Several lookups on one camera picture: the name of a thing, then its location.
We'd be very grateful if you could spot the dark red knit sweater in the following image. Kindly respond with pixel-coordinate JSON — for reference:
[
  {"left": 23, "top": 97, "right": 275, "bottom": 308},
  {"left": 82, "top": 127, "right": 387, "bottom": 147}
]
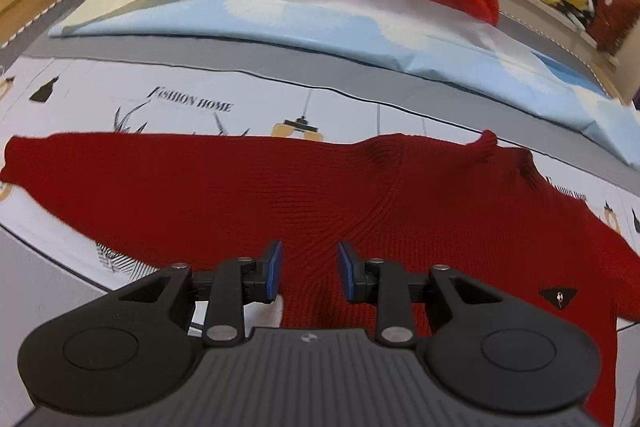
[{"left": 0, "top": 130, "right": 640, "bottom": 427}]

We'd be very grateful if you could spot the printed grey white bed sheet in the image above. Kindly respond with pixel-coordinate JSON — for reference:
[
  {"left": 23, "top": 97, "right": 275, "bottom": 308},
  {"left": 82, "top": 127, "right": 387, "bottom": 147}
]
[{"left": 0, "top": 0, "right": 640, "bottom": 427}]

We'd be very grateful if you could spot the light blue pillow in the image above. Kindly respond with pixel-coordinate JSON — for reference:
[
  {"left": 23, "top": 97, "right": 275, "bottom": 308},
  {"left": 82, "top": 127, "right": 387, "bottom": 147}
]
[{"left": 48, "top": 0, "right": 640, "bottom": 168}]

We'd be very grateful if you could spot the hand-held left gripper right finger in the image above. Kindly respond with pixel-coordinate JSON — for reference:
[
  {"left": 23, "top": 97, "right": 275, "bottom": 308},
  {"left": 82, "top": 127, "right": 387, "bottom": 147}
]
[{"left": 337, "top": 241, "right": 510, "bottom": 348}]

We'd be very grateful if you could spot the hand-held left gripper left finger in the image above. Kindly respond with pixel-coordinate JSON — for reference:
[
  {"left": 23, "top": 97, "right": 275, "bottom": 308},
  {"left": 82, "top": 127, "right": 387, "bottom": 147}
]
[{"left": 115, "top": 239, "right": 285, "bottom": 348}]

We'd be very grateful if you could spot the dark red bag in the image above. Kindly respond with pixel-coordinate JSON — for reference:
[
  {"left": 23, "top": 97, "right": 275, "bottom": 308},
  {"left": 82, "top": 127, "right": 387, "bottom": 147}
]
[{"left": 585, "top": 0, "right": 640, "bottom": 56}]

